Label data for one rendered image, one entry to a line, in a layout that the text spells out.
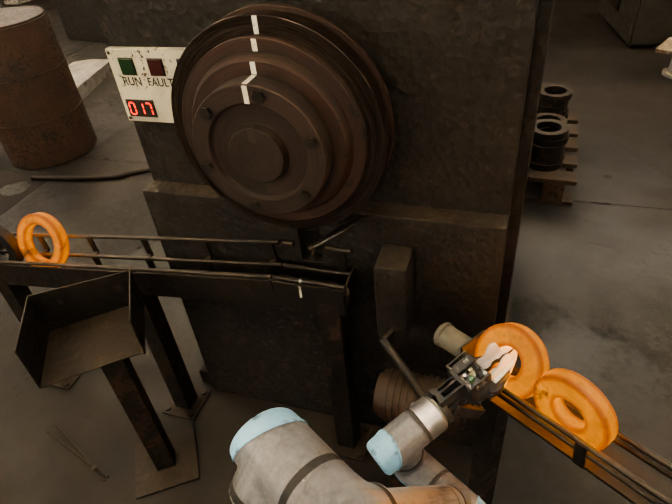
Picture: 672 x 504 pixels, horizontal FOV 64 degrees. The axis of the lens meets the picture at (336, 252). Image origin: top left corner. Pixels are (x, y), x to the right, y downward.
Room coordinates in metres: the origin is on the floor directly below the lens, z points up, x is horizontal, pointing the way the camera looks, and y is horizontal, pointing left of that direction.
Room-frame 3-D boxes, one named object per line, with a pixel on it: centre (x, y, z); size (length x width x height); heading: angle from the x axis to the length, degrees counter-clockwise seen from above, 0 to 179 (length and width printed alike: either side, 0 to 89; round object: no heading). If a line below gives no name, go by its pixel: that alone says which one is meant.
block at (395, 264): (0.98, -0.14, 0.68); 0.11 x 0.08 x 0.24; 158
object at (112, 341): (1.01, 0.66, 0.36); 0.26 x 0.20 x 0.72; 103
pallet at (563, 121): (2.81, -0.82, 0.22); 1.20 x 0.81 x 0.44; 66
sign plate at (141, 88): (1.28, 0.36, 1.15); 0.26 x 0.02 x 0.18; 68
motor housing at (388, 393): (0.81, -0.17, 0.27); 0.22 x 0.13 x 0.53; 68
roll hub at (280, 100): (0.96, 0.12, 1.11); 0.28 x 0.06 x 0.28; 68
